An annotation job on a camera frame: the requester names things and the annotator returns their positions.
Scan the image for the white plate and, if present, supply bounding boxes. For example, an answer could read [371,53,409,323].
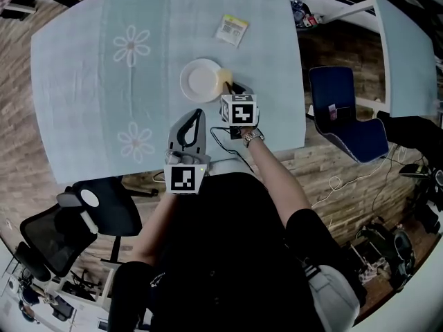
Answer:
[179,57,223,104]

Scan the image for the dark shell chair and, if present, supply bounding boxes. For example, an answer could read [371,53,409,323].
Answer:
[356,219,418,290]

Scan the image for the yellow sponge cloth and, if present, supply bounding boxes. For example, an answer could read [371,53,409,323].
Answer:
[215,68,234,95]

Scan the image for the person's left forearm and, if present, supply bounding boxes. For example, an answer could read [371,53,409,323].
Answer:
[130,192,177,266]

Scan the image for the person's right forearm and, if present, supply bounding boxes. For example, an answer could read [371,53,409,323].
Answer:
[242,137,312,228]

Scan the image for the light blue flowered tablecloth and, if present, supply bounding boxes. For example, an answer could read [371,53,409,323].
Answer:
[30,0,307,186]

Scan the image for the cluttered white desk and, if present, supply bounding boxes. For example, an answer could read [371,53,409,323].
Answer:
[0,250,115,332]

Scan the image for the black cable with plug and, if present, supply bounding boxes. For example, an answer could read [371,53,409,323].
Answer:
[210,125,255,173]

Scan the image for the teal bin with bottles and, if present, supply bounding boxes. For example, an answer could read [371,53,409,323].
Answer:
[290,0,325,30]

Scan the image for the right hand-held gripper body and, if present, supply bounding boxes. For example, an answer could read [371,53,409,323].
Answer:
[220,87,260,128]

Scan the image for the white table with plain cloth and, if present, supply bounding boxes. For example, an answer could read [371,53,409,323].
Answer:
[373,0,439,119]

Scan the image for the person's black shirt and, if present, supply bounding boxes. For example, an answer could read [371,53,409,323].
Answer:
[110,172,368,332]

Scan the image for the black office chair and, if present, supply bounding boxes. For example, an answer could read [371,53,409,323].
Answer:
[13,176,143,283]

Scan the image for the blue padded chair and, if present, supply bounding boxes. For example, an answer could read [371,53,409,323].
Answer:
[307,66,390,165]

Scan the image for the silver wristwatch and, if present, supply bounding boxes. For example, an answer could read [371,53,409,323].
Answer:
[242,129,266,148]

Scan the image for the white round disc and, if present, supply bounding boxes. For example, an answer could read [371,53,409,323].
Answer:
[80,189,100,208]

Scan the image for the clear packet with yellow label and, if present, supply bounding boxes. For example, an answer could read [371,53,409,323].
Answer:
[213,14,250,48]

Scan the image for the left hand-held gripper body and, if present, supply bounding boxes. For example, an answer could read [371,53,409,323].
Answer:
[163,147,213,196]

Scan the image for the grey shoulder bag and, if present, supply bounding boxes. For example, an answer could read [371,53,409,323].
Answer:
[304,263,361,328]

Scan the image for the white cylinder roll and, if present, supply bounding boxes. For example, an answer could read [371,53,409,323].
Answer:
[80,210,98,235]

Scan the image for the white floor cable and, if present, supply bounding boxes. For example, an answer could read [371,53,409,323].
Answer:
[309,143,408,209]

